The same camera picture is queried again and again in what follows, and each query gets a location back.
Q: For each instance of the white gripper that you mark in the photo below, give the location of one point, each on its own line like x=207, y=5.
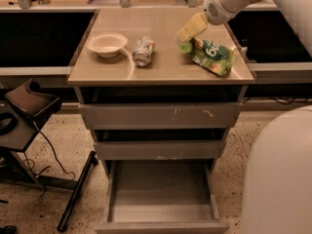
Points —
x=224, y=7

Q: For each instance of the green rice chip bag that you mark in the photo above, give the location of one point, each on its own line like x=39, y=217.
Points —
x=218, y=59

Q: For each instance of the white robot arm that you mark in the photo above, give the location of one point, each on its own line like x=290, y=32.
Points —
x=277, y=192

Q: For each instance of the top grey drawer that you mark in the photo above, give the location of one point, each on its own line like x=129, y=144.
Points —
x=159, y=116

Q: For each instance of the grey drawer cabinet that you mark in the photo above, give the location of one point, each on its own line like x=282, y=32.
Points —
x=170, y=77

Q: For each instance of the middle grey drawer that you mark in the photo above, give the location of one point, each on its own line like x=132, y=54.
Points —
x=159, y=149

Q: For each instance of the bottom open grey drawer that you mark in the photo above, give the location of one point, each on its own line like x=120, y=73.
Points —
x=160, y=197

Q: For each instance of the crushed soda can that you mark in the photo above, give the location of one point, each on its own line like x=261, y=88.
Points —
x=143, y=51

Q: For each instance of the white paper bowl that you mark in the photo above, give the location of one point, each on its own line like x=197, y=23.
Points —
x=107, y=44

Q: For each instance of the black left stand leg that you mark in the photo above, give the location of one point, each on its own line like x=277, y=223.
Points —
x=63, y=223

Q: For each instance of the dark brown headset holder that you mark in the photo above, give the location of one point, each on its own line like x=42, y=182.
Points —
x=34, y=107

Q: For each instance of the black side table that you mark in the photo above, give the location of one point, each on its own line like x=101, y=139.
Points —
x=12, y=167

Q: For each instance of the black headphones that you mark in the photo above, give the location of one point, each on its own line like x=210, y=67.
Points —
x=8, y=122

